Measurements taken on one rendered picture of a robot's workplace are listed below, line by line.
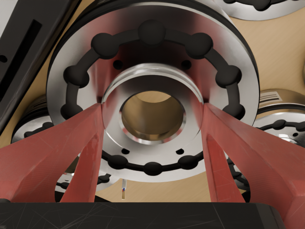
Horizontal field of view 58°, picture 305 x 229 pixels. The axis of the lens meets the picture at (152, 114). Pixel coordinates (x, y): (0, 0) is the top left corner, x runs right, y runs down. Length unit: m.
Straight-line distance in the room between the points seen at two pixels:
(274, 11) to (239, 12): 0.02
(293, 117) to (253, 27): 0.08
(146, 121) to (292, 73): 0.15
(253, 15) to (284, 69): 0.08
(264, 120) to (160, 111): 0.10
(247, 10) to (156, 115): 0.08
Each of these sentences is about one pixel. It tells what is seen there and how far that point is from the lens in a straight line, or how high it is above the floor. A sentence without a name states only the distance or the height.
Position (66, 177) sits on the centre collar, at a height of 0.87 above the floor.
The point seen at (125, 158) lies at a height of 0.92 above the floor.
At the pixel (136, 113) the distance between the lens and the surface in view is 0.15.
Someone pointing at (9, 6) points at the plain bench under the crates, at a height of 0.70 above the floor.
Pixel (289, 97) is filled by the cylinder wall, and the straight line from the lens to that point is 0.26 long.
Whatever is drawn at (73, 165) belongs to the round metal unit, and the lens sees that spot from 0.27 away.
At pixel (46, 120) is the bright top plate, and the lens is 0.23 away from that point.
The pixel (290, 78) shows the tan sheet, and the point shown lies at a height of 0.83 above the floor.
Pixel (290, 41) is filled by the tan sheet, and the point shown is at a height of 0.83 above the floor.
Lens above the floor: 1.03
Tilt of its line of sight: 52 degrees down
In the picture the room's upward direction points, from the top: 179 degrees clockwise
